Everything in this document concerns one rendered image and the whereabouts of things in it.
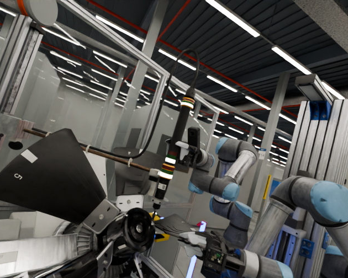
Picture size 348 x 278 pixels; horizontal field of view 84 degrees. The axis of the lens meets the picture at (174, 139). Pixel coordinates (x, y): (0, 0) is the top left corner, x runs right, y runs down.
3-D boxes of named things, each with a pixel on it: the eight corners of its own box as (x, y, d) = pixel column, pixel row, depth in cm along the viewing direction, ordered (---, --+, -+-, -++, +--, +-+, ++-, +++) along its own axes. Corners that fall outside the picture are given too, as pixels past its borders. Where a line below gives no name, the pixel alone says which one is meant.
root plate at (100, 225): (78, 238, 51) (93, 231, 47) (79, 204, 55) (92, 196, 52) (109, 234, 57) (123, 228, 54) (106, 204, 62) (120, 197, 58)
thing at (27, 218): (-7, 235, 88) (2, 211, 89) (35, 231, 100) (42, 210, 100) (-4, 256, 76) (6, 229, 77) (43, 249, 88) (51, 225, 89)
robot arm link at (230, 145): (227, 224, 123) (240, 143, 108) (206, 214, 132) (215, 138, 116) (234, 214, 133) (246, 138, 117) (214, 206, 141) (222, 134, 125)
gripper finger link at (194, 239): (180, 234, 62) (207, 245, 61) (182, 225, 68) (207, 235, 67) (177, 242, 62) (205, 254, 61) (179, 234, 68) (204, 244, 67)
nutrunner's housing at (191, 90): (149, 207, 63) (188, 78, 67) (152, 204, 67) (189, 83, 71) (160, 211, 63) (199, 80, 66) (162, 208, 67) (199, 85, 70)
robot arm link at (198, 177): (205, 197, 81) (212, 172, 82) (183, 188, 88) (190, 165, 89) (212, 197, 88) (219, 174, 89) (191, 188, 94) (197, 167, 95)
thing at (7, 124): (-11, 132, 72) (-3, 110, 73) (8, 134, 79) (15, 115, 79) (12, 139, 70) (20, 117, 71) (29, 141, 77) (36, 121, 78)
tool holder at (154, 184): (140, 198, 62) (148, 169, 63) (145, 194, 69) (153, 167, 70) (165, 207, 61) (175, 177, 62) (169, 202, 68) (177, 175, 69)
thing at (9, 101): (-27, 172, 72) (30, 21, 76) (-13, 171, 77) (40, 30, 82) (-21, 174, 71) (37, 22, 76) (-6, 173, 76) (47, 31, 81)
